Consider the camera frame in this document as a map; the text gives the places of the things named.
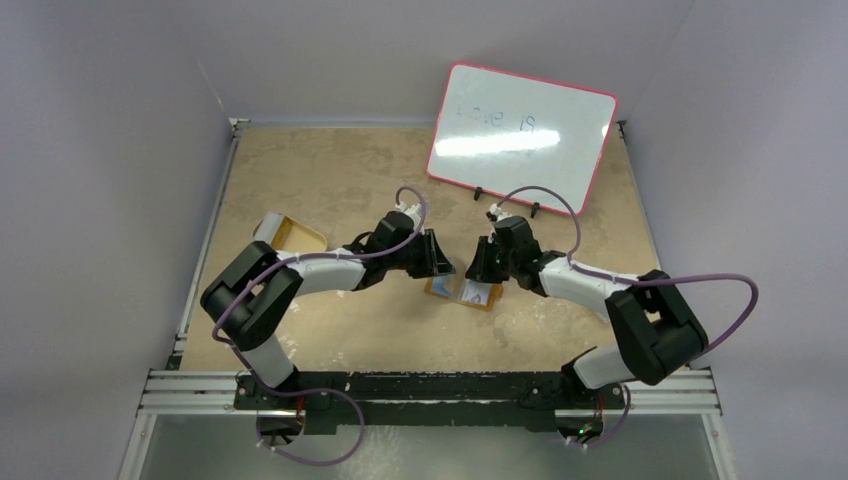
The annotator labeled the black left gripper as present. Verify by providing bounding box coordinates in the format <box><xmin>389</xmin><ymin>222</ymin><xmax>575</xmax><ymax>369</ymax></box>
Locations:
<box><xmin>385</xmin><ymin>230</ymin><xmax>454</xmax><ymax>280</ymax></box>

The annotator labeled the silver VIP card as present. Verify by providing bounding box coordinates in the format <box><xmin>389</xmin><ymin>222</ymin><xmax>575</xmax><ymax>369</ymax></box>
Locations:
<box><xmin>459</xmin><ymin>279</ymin><xmax>493</xmax><ymax>307</ymax></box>

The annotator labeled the orange leather card holder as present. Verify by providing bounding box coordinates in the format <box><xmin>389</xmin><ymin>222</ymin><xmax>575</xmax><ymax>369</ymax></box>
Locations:
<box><xmin>425</xmin><ymin>258</ymin><xmax>504</xmax><ymax>311</ymax></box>

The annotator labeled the grey credit card stack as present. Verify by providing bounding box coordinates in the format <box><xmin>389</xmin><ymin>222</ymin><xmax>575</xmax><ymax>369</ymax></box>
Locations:
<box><xmin>253</xmin><ymin>212</ymin><xmax>286</xmax><ymax>246</ymax></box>

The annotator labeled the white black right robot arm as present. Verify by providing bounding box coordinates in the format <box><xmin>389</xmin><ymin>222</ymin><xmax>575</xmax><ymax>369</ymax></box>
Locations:
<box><xmin>465</xmin><ymin>213</ymin><xmax>709</xmax><ymax>407</ymax></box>

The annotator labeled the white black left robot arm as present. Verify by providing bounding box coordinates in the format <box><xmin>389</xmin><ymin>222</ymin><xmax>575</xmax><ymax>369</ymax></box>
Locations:
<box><xmin>200</xmin><ymin>211</ymin><xmax>455</xmax><ymax>409</ymax></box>

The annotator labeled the pink framed whiteboard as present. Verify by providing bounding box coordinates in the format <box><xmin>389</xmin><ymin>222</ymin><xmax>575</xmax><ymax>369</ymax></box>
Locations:
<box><xmin>426</xmin><ymin>63</ymin><xmax>618</xmax><ymax>215</ymax></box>

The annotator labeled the beige oval tray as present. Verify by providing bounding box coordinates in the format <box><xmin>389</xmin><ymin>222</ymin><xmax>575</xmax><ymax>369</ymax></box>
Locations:
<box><xmin>270</xmin><ymin>214</ymin><xmax>328</xmax><ymax>253</ymax></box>

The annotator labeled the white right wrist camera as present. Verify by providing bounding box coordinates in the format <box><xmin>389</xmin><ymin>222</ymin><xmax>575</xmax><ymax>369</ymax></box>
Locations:
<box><xmin>485</xmin><ymin>203</ymin><xmax>513</xmax><ymax>225</ymax></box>

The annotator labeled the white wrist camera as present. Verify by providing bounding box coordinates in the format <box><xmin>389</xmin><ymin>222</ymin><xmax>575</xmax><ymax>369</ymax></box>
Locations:
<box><xmin>395</xmin><ymin>201</ymin><xmax>422</xmax><ymax>223</ymax></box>
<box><xmin>485</xmin><ymin>203</ymin><xmax>513</xmax><ymax>225</ymax></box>

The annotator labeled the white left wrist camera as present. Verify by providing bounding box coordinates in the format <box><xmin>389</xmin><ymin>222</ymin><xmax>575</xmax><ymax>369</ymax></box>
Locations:
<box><xmin>395</xmin><ymin>201</ymin><xmax>422</xmax><ymax>223</ymax></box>

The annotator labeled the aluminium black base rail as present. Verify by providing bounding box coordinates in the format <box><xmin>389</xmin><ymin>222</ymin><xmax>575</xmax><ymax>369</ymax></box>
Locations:
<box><xmin>139</xmin><ymin>371</ymin><xmax>721</xmax><ymax>441</ymax></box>

